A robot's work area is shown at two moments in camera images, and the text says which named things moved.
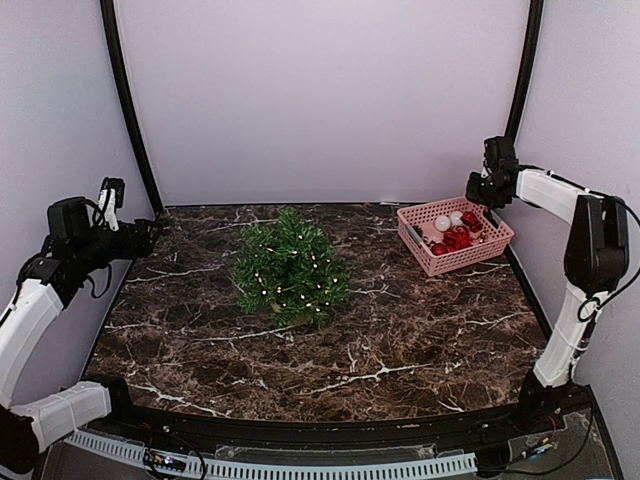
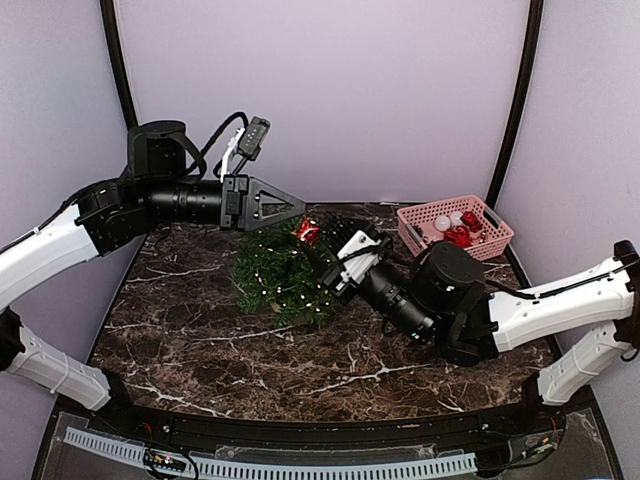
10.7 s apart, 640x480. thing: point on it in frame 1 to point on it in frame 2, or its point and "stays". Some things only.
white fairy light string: [294, 278] stays
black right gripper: [473, 194] to [337, 287]
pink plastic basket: [452, 234] stays
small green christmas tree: [289, 269] stays
